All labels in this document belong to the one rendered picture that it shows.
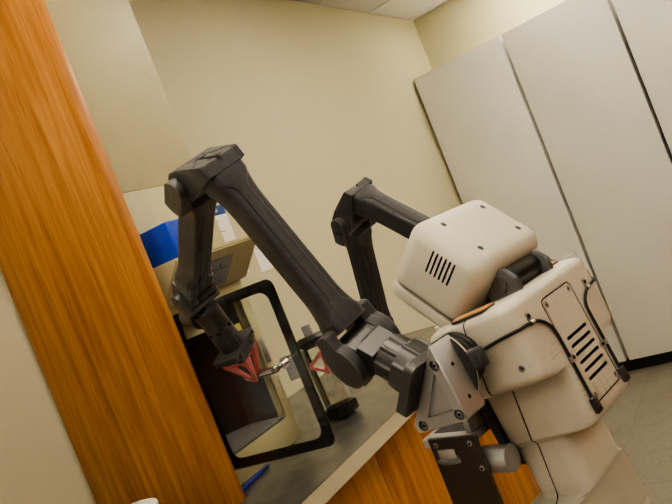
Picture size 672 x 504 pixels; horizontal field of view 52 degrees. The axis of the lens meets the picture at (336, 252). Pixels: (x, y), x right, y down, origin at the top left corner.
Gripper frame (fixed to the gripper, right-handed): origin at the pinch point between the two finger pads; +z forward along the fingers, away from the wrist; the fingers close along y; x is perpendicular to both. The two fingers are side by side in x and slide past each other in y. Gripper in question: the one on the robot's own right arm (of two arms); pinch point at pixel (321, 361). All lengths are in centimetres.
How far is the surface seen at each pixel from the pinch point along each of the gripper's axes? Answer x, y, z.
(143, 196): -57, 35, 2
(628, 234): 19, -271, -32
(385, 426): 20.1, 13.1, -20.4
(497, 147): -62, -266, 13
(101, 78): -89, 35, -1
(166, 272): -36, 44, -3
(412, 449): 30.9, 0.2, -16.1
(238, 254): -35.5, 18.7, -4.3
